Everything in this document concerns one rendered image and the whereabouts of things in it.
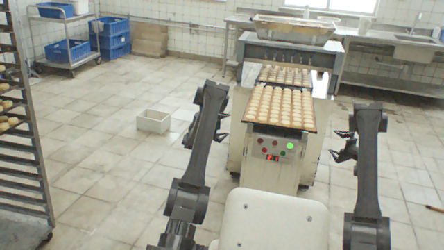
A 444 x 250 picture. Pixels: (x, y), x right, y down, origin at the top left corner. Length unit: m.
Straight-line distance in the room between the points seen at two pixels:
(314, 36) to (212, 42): 3.74
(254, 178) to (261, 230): 1.32
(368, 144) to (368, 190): 0.13
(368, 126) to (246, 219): 0.47
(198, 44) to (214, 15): 0.58
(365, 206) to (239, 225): 0.34
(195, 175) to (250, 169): 1.10
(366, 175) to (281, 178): 1.09
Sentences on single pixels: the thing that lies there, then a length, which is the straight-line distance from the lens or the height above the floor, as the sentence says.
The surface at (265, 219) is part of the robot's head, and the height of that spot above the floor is 1.23.
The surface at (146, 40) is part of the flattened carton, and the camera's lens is 6.26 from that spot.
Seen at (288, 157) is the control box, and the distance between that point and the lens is 1.87.
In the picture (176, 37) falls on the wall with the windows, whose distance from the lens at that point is 6.24.
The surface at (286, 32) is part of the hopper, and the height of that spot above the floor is 1.25.
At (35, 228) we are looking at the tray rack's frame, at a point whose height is 0.15.
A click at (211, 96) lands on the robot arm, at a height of 1.32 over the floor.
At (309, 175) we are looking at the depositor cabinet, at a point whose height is 0.19.
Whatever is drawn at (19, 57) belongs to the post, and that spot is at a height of 1.19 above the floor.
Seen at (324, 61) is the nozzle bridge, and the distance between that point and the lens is 2.50.
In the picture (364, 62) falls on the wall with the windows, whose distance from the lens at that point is 5.78.
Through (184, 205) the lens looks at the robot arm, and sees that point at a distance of 0.85.
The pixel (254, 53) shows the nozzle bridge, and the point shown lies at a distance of 2.50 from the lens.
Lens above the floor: 1.68
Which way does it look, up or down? 26 degrees down
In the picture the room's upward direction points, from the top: 5 degrees clockwise
